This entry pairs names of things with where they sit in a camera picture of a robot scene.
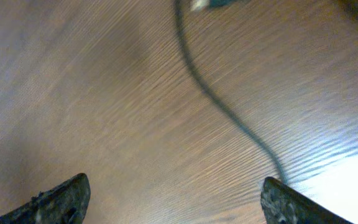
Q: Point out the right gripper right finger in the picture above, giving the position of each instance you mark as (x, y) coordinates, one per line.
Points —
(283, 205)

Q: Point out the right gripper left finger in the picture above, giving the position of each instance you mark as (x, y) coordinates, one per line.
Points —
(66, 203)

